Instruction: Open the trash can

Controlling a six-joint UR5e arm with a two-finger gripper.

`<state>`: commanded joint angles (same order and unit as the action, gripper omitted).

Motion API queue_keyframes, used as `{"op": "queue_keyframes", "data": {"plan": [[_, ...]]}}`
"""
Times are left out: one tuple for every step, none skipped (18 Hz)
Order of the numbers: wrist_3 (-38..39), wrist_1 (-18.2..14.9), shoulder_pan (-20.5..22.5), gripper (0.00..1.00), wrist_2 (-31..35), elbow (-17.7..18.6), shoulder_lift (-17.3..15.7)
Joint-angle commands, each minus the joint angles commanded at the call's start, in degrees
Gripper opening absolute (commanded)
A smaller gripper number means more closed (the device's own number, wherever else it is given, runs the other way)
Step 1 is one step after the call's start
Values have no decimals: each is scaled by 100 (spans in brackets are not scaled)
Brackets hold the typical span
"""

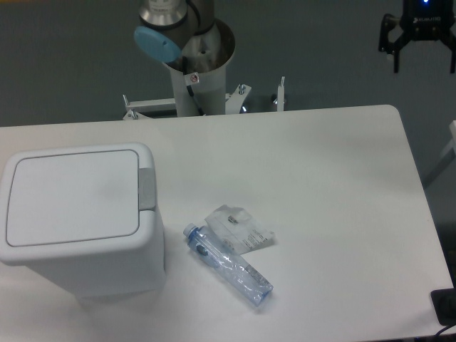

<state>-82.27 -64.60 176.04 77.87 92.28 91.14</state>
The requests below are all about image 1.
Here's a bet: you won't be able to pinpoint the clear plastic bag with label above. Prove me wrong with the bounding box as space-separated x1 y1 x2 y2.
204 204 275 254

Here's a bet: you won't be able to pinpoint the black device at table edge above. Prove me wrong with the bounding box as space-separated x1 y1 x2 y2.
430 288 455 326

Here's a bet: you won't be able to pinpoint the black cable on pedestal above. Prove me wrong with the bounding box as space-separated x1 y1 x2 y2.
182 56 207 117

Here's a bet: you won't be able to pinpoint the crushed clear plastic bottle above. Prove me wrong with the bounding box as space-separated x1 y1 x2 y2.
183 224 274 306

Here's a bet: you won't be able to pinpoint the white frame at right edge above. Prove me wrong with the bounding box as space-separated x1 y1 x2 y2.
423 120 456 188

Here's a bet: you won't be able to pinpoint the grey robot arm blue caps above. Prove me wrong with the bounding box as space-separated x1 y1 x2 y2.
134 1 455 73

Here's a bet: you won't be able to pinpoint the white plastic trash can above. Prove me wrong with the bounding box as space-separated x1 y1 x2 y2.
1 142 166 298

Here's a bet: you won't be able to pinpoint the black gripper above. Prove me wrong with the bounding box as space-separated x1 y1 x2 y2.
378 0 456 74

